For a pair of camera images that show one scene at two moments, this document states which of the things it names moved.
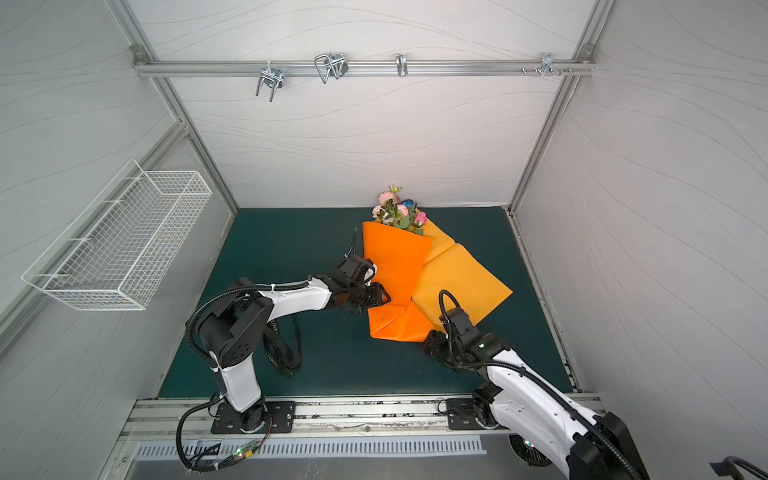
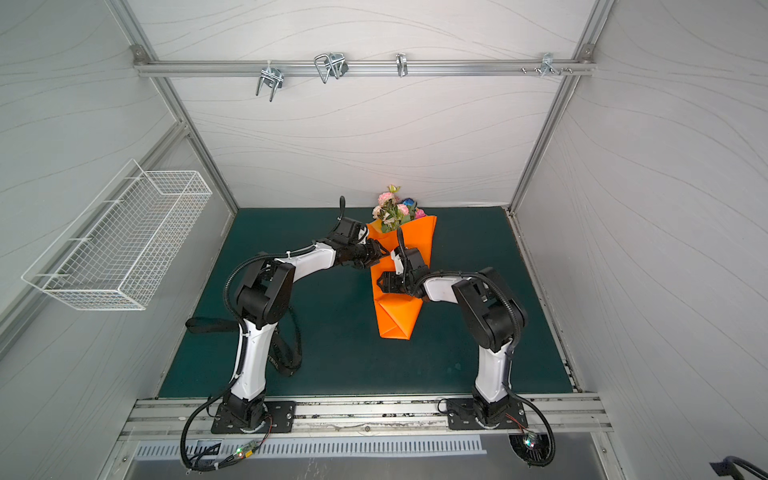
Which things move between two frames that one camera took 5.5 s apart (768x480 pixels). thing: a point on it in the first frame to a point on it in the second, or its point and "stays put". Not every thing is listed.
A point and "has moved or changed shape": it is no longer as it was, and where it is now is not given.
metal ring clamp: x=402 y=66 stays put
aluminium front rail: x=193 y=422 stays put
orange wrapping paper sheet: x=425 y=276 has moved or changed shape
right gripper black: x=437 y=345 to x=388 y=282
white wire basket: x=116 y=250 stays put
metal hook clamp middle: x=330 y=64 stays put
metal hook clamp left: x=272 y=75 stays put
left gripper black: x=377 y=299 to x=374 y=252
